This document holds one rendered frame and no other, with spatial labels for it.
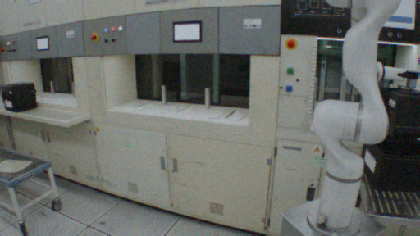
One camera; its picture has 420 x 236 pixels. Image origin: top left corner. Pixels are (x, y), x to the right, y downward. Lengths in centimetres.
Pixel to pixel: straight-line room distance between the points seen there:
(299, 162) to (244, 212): 54
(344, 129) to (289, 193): 103
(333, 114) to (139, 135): 153
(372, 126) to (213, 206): 142
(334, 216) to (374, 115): 36
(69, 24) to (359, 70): 214
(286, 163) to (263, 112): 34
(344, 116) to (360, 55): 18
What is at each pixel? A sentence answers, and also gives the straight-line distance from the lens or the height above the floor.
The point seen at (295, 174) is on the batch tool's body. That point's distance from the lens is 172.
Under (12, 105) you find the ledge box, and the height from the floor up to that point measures 88.
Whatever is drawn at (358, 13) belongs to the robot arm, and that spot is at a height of 147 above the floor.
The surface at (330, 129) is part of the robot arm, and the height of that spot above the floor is 111.
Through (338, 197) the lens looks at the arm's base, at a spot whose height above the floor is 89.
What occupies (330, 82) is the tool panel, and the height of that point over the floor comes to 104.
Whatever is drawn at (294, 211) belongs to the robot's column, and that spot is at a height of 76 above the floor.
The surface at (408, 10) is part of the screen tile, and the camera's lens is 162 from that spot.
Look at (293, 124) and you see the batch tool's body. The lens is 161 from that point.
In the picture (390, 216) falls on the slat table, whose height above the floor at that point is 76.
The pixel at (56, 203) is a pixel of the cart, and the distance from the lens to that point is 256.
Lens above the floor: 135
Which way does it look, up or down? 16 degrees down
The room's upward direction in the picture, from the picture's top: straight up
